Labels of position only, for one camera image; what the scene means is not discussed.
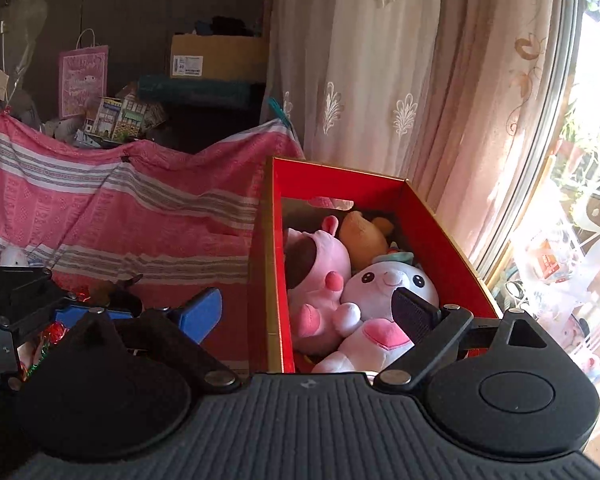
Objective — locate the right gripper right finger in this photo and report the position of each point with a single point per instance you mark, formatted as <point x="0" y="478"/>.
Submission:
<point x="414" y="315"/>

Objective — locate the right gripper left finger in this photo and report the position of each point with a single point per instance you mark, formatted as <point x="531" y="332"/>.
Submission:
<point x="196" y="318"/>

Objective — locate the red foil balloon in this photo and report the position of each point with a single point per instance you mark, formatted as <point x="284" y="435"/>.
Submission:
<point x="50" y="334"/>

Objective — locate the panda plush toy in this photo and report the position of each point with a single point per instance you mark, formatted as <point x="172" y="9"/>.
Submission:
<point x="116" y="296"/>

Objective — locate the white pink bunny plush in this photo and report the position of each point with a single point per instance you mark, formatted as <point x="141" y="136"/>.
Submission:
<point x="371" y="340"/>

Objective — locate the brown bear plush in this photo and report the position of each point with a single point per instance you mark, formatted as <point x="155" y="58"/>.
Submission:
<point x="364" y="239"/>

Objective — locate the red cardboard box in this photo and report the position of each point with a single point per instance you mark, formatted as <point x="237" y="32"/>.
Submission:
<point x="289" y="193"/>

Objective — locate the pink striped cloth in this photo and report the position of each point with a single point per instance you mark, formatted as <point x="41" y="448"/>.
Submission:
<point x="176" y="223"/>

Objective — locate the pink plush with brown face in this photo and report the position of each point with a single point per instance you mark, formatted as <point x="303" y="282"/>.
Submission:
<point x="317" y="266"/>

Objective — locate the colourful small boxes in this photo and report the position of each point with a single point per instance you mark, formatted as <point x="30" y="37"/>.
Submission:
<point x="121" y="120"/>

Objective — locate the pink gift bag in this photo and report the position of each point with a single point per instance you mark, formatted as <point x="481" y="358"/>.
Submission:
<point x="82" y="74"/>

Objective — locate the sheer embroidered curtain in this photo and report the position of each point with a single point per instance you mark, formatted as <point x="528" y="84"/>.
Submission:
<point x="445" y="93"/>

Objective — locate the brown cardboard box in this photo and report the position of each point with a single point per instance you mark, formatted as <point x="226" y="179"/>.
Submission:
<point x="223" y="58"/>

